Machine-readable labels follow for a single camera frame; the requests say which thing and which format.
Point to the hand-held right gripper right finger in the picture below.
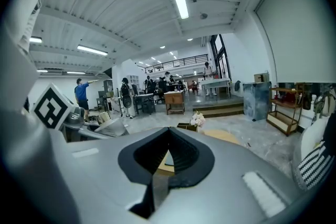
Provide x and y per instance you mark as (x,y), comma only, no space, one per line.
(231,178)

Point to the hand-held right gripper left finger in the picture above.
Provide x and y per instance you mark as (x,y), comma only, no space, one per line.
(105,165)

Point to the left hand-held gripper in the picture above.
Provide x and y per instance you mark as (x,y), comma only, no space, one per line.
(52,106)

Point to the small glass jar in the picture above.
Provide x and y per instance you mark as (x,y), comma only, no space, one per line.
(103,118)

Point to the wooden coffee table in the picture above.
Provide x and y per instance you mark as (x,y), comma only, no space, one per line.
(223,136)

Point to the grey desk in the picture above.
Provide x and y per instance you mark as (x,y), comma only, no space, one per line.
(144,102)

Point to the grey notebook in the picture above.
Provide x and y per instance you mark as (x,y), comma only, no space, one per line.
(169,160)

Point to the small wooden cabinet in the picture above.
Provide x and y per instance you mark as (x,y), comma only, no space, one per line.
(174,102)

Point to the dark wooden organizer box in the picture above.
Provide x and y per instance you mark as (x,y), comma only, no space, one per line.
(187,127)

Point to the pink artificial flowers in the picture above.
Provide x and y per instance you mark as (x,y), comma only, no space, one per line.
(197,119)

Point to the marble pattern block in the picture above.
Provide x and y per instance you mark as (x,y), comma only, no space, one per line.
(257,102)

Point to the black white striped blanket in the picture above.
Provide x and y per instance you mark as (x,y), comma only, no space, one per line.
(315,165)

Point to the wooden shelf rack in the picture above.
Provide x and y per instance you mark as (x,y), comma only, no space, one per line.
(286,112)

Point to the white grey beanbag chair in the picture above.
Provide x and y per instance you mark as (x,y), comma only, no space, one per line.
(312,133)

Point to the black balcony railing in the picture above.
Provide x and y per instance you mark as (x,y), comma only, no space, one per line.
(178,61)

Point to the row of small ceiling downlights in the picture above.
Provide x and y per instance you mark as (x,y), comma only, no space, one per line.
(162,47)

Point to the white table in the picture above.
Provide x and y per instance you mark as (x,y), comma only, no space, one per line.
(215,82)

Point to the cardboard box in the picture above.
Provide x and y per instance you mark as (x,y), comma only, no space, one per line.
(261,78)

